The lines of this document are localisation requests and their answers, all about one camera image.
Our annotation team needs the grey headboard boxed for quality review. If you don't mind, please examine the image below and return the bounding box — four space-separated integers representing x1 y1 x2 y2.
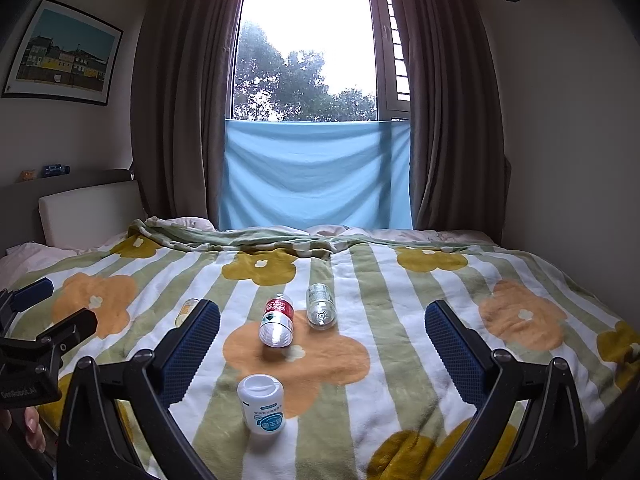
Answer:
0 169 137 256

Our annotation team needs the cream headboard cushion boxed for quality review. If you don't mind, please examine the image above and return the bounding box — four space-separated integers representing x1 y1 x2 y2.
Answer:
39 180 147 249

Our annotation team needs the clear plastic bottle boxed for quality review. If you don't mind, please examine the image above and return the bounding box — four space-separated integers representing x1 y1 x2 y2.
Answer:
306 283 337 331

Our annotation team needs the framed picture of houses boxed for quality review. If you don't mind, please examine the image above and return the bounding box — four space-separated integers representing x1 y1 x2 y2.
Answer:
1 0 124 107

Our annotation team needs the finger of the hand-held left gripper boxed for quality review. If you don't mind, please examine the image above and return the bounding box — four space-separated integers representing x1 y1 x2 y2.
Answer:
0 307 98 361
0 277 55 333

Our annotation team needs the white plastic jar blue label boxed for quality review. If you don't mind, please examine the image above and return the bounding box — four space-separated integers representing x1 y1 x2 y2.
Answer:
237 374 287 437

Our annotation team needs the brown curtain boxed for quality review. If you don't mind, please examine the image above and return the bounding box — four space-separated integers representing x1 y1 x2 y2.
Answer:
131 0 251 233
390 0 513 233

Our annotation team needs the floral striped blanket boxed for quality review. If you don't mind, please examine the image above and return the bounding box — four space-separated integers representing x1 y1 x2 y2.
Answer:
0 217 640 480

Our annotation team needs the person's left hand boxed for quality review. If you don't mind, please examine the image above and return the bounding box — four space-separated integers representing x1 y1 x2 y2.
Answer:
0 404 47 456

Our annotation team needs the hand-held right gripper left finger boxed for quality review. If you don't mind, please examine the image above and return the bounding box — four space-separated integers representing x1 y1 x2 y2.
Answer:
56 299 222 480

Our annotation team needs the window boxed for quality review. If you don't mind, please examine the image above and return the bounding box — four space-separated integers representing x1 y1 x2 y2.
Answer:
232 0 412 124

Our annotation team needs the small yellowish bottle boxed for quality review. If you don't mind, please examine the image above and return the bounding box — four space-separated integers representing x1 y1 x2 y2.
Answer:
175 298 202 329

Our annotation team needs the light blue cloth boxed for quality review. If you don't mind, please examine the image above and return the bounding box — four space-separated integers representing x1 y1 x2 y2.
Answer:
218 119 415 231

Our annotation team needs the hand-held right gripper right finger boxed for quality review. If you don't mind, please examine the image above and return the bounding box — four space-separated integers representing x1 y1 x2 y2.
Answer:
424 300 589 480

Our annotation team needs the clear water bottle red label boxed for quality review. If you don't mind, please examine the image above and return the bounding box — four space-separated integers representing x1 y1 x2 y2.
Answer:
258 293 296 348

